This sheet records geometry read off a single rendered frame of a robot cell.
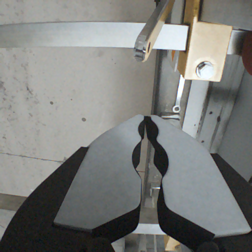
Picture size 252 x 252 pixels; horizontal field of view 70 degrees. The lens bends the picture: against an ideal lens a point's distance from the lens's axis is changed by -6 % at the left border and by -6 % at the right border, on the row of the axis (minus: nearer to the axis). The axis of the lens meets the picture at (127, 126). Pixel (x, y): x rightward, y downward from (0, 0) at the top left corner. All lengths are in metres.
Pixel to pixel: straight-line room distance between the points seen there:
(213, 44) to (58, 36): 0.19
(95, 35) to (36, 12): 1.00
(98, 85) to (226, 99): 0.82
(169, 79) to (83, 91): 0.87
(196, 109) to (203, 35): 0.35
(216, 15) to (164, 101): 0.29
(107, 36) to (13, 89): 1.24
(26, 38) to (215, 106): 0.49
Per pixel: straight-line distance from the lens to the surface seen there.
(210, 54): 0.26
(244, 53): 0.26
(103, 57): 1.16
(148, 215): 0.31
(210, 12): 0.22
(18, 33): 0.30
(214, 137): 0.65
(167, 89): 0.45
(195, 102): 0.57
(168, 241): 0.33
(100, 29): 0.26
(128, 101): 1.23
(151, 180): 0.62
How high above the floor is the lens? 1.11
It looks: 57 degrees down
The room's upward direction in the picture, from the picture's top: 174 degrees counter-clockwise
